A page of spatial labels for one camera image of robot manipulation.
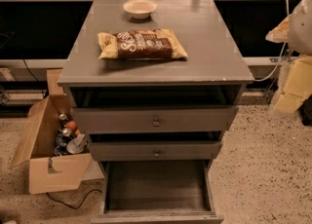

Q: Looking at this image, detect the white bowl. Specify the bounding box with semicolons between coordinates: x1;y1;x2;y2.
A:
123;0;157;19

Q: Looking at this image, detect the silver can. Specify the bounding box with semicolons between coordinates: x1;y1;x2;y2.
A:
61;128;72;137
58;113;69;124

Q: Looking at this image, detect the cardboard box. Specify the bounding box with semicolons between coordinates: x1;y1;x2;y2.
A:
10;69;103;194

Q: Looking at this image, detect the orange ball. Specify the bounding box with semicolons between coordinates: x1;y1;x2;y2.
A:
65;121;77;131

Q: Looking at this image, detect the brown chip bag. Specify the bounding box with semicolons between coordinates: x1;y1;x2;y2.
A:
97;29;188;59

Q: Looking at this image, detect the clear plastic bottle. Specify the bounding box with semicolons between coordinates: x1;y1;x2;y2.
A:
66;133;87;154

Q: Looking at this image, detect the grey top drawer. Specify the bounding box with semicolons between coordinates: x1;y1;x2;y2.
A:
71;106;238;133

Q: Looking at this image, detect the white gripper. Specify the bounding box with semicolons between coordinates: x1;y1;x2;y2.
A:
265;0;312;114

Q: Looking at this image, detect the grey open bottom drawer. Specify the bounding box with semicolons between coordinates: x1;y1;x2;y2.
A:
91;160;223;224

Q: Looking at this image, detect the black floor cable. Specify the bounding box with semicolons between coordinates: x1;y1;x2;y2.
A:
46;188;103;210

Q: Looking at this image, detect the white cable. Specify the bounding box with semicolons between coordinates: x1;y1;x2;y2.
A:
253;0;291;83

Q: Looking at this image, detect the grey drawer cabinet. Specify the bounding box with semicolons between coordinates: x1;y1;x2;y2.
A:
58;0;253;224

